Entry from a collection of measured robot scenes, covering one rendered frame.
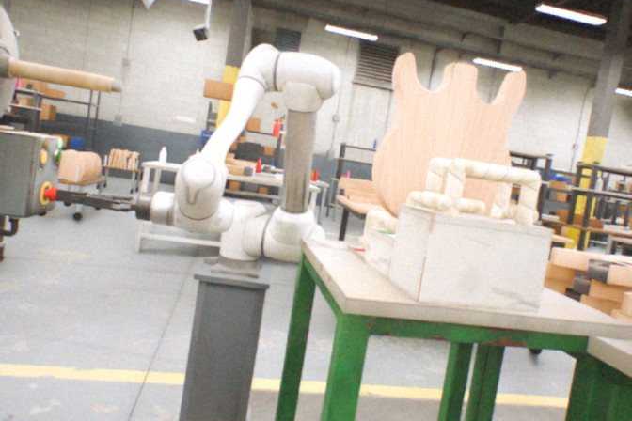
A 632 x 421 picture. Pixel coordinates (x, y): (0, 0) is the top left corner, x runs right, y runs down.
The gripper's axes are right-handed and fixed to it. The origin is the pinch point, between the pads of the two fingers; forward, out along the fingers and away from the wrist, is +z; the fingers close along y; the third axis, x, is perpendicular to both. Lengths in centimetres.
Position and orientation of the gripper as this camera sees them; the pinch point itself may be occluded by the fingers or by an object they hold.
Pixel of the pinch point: (71, 196)
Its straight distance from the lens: 129.9
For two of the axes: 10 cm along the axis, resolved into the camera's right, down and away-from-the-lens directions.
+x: 1.6, -9.9, -0.5
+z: -9.7, -1.4, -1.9
